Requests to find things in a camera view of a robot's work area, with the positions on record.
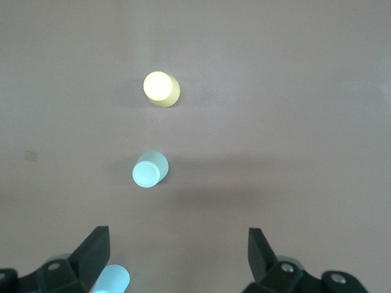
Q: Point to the yellow cup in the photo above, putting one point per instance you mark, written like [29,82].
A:
[162,89]

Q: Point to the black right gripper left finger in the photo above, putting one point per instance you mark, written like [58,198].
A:
[88,262]

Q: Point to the light blue cup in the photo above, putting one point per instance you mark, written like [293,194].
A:
[111,279]

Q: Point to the pale green cup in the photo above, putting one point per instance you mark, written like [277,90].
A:
[150,172]

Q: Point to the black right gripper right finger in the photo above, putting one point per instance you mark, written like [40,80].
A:
[265,268]

